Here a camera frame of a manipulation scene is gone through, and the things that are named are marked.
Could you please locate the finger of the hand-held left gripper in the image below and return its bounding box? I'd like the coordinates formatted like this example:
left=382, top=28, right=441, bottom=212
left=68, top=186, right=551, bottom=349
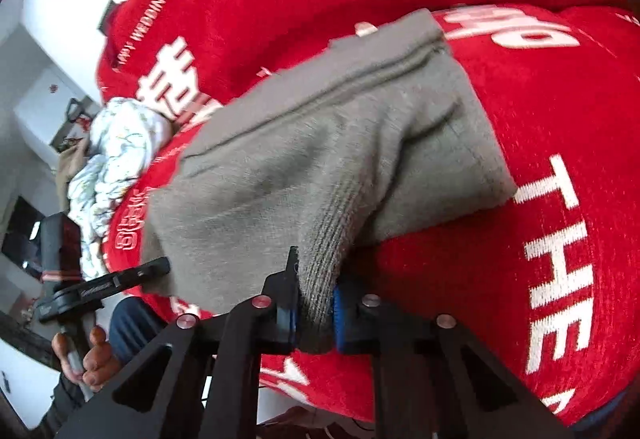
left=126, top=257, right=172, bottom=292

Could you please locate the person's leg in jeans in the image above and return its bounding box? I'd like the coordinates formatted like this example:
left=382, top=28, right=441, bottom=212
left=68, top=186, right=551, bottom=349
left=106, top=297, right=168, bottom=362

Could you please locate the red printed blanket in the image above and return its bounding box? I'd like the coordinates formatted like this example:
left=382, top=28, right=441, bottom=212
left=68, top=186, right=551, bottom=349
left=95, top=0, right=640, bottom=426

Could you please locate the dark cabinet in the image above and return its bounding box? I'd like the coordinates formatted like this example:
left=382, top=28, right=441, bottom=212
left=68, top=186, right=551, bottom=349
left=0, top=194, right=47, bottom=272

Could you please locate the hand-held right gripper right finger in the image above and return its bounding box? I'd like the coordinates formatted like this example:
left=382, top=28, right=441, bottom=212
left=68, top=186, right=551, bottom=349
left=330, top=276, right=576, bottom=439

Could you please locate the person's left forearm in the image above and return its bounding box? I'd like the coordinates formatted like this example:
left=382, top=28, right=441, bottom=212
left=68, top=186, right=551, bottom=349
left=36, top=369, right=90, bottom=435

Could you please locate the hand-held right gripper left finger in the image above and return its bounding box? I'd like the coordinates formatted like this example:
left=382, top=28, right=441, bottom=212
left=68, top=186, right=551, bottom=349
left=55, top=246, right=302, bottom=439

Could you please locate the brown cloth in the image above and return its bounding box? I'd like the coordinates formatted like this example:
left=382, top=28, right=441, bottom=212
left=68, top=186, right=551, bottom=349
left=54, top=138, right=92, bottom=215

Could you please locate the grey knit sweater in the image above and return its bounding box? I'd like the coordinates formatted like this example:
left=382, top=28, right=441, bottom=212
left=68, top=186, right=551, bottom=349
left=141, top=9, right=519, bottom=356

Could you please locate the person's left hand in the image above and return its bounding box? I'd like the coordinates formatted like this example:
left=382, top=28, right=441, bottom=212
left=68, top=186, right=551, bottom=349
left=51, top=325, right=122, bottom=393

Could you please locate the white floral cloth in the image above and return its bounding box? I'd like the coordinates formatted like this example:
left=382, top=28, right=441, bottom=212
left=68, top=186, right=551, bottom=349
left=66, top=98, right=174, bottom=272

